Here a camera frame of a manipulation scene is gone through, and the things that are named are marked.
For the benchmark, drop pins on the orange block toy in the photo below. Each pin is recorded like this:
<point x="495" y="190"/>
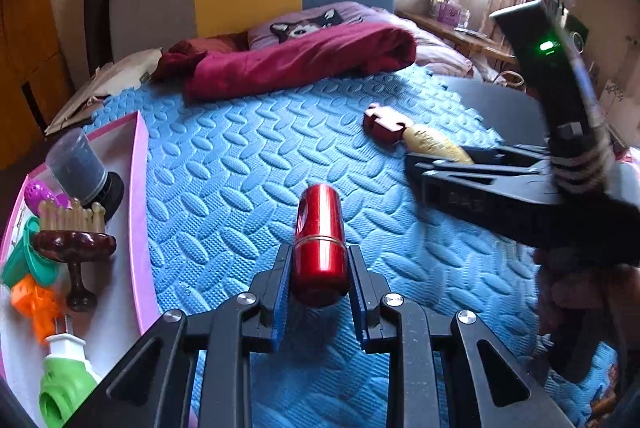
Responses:
<point x="37" y="308"/>

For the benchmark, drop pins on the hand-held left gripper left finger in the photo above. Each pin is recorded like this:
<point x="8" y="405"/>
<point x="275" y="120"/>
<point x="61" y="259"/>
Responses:
<point x="280" y="293"/>

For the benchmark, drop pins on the maroon blanket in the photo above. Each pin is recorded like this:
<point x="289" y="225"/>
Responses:
<point x="300" y="57"/>

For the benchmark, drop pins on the green and white bottle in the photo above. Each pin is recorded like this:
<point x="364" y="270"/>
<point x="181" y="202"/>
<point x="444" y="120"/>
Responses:
<point x="65" y="383"/>

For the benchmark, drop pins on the white cloth bag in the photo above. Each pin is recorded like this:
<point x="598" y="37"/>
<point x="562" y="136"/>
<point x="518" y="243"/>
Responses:
<point x="110" y="82"/>

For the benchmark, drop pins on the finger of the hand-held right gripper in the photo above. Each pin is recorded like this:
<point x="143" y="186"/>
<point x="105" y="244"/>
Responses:
<point x="510" y="155"/>
<point x="415" y="167"/>

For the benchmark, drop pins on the pink dog print pillow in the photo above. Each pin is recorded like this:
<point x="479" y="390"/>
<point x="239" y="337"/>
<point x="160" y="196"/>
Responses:
<point x="310" y="20"/>

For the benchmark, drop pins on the wooden desk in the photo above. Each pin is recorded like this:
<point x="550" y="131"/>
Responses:
<point x="460" y="37"/>

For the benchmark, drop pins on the person's right hand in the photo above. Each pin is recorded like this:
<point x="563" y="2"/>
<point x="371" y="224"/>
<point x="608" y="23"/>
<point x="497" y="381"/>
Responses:
<point x="560" y="293"/>

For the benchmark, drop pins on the pink duvet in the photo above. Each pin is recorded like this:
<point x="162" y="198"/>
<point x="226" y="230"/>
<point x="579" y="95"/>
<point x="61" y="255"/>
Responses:
<point x="440" y="52"/>

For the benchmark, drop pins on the red puzzle block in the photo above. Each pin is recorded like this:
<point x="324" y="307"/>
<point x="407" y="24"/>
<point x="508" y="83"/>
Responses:
<point x="387" y="127"/>

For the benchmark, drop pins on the green funnel toy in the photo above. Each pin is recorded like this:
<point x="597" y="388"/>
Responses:
<point x="37" y="260"/>

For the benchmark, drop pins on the wooden massage comb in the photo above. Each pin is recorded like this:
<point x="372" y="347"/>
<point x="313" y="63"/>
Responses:
<point x="75" y="245"/>

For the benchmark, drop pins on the wooden wardrobe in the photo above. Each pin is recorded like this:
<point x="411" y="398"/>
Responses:
<point x="30" y="47"/>

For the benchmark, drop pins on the blue foam puzzle mat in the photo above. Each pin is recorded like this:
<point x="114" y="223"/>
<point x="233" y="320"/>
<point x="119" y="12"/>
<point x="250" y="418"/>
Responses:
<point x="225" y="147"/>

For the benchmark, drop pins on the grey cup with black lid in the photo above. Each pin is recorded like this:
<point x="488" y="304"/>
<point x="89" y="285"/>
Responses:
<point x="80" y="173"/>

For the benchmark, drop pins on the purple perforated toy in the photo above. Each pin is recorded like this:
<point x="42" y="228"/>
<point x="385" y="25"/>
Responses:
<point x="42" y="193"/>

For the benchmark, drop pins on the red metal cylinder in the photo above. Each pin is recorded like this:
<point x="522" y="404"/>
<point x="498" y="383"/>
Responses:
<point x="317" y="248"/>

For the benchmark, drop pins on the dark red cloth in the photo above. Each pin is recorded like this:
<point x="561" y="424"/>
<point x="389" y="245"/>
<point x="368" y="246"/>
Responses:
<point x="190" y="52"/>

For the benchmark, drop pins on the black upright board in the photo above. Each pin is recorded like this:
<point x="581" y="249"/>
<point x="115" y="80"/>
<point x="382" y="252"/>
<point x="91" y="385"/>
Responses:
<point x="97" y="17"/>

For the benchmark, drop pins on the pink box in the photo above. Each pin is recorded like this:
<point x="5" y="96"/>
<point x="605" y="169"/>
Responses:
<point x="120" y="308"/>

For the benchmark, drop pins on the purple box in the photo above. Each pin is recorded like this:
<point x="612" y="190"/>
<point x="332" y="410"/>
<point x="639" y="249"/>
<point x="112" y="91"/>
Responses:
<point x="452" y="10"/>

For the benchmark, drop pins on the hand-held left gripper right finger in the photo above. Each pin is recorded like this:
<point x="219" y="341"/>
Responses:
<point x="362" y="293"/>

